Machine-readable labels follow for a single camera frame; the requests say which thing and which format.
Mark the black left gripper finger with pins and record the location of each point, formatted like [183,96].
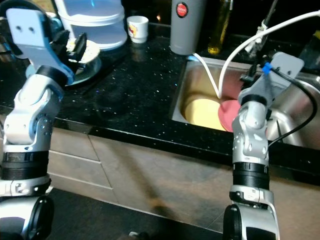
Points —
[80,49]

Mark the cream round pad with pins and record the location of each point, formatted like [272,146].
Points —
[93,50]

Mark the blue plate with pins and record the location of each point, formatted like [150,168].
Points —
[87,71]

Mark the clear plastic container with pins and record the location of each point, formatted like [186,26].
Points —
[100,25]

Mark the pink plate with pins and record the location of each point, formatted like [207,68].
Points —
[230,115]

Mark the olive oil glass bottle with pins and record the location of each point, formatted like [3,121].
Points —
[220,30]

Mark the stainless steel sink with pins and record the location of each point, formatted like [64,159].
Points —
[200,80]

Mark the black faucet rod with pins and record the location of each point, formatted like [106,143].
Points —
[270,15]

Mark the white printed cup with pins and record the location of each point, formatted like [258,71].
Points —
[137,30]

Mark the yellow plate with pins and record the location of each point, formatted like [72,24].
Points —
[202,114]

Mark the grey thermos with red logo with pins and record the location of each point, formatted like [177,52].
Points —
[187,32]

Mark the brown cabinet drawer front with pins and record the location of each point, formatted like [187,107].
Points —
[80,160]

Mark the brown cabinet door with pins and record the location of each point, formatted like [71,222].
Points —
[170,185]

